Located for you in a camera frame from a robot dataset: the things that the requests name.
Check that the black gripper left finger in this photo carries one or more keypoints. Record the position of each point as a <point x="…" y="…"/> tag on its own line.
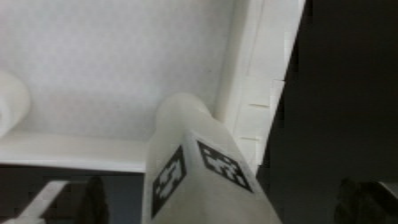
<point x="69" y="203"/>

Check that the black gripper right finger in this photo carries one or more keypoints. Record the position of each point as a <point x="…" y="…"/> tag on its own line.
<point x="366" y="202"/>

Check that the white desk leg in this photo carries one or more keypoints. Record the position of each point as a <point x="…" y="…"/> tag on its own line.
<point x="201" y="188"/>

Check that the white desk top tray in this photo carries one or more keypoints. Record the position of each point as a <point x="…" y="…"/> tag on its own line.
<point x="101" y="55"/>

